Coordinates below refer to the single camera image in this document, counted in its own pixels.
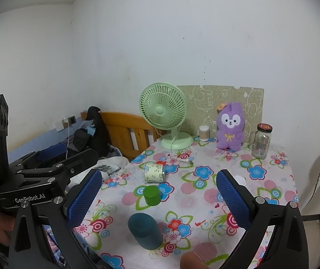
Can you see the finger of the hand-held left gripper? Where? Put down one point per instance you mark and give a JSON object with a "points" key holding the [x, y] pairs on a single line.
{"points": [[81, 158], [52, 150]]}

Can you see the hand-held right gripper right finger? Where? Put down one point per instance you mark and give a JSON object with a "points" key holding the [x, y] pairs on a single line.
{"points": [[232, 199]]}

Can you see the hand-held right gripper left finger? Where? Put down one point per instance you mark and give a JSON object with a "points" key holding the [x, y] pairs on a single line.
{"points": [[84, 199]]}

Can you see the teal cup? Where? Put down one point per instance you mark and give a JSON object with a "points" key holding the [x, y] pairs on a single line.
{"points": [[146, 229]]}

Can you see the small green cup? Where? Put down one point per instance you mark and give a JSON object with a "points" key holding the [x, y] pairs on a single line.
{"points": [[151, 196]]}

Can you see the pale green patterned cup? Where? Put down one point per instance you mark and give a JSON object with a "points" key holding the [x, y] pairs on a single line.
{"points": [[154, 173]]}

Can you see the person's left hand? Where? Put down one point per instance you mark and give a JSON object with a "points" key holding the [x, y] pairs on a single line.
{"points": [[1, 227]]}

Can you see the black bag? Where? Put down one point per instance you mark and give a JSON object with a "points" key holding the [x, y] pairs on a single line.
{"points": [[81, 140]]}

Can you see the white paper scrap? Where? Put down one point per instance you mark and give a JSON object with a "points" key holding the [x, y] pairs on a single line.
{"points": [[241, 180]]}

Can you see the white charger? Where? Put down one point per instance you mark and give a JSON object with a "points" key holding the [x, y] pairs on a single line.
{"points": [[65, 122]]}

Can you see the black clothing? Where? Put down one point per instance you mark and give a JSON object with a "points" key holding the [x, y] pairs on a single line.
{"points": [[101, 134]]}

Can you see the white printed cloth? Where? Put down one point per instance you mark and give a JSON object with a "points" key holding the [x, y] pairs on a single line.
{"points": [[112, 164]]}

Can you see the light blue cloth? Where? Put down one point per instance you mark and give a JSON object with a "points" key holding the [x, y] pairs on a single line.
{"points": [[87, 124]]}

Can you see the floral tablecloth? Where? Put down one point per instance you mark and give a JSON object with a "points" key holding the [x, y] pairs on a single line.
{"points": [[193, 201]]}

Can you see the wooden bed headboard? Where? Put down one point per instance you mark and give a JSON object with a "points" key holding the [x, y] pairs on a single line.
{"points": [[117, 134]]}

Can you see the purple plush toy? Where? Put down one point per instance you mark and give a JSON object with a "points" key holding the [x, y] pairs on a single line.
{"points": [[230, 134]]}

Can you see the cotton swab container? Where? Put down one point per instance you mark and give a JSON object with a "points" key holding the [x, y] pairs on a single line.
{"points": [[204, 134]]}

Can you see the green desk fan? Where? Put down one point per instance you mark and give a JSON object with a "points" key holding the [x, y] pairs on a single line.
{"points": [[160, 109]]}

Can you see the grey wall socket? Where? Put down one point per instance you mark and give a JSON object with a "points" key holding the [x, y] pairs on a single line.
{"points": [[72, 119]]}

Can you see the green patterned wall mat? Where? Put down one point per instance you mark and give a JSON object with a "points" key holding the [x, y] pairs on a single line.
{"points": [[204, 101]]}

